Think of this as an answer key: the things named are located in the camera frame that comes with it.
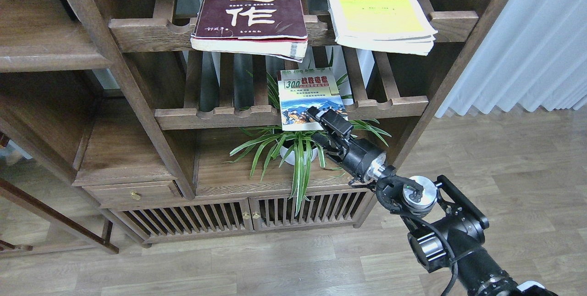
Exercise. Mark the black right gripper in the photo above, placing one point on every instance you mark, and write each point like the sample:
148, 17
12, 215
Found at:
360, 158

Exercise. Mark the small white landscape-cover book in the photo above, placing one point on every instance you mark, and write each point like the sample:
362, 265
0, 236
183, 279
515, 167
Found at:
301, 88

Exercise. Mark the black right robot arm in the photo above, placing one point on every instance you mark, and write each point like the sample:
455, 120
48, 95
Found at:
445, 229

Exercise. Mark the white plant pot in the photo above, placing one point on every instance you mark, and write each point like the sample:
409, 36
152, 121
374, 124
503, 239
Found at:
288, 155

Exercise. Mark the dark red book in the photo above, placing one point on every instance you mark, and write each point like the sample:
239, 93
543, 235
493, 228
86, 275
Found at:
268, 27

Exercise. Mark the yellow-green cover book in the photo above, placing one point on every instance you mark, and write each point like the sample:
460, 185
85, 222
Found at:
389, 26

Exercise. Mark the brass drawer knob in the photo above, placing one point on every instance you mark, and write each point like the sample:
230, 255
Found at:
135, 196

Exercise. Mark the dark wooden bookshelf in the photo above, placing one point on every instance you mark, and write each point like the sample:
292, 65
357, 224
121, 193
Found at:
109, 96

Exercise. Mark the white curtain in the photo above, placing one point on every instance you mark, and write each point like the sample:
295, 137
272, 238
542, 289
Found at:
535, 55

